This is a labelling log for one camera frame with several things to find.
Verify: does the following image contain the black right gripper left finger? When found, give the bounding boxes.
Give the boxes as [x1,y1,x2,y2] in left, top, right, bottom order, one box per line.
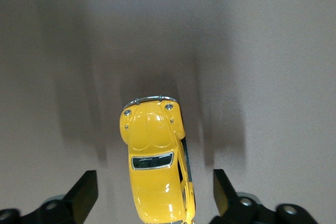
[0,170,99,224]

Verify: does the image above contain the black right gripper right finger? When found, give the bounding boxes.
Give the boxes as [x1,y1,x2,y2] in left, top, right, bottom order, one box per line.
[213,168,320,224]

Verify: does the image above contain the yellow beetle toy car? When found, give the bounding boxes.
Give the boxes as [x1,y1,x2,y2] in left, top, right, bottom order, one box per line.
[119,95,196,224]

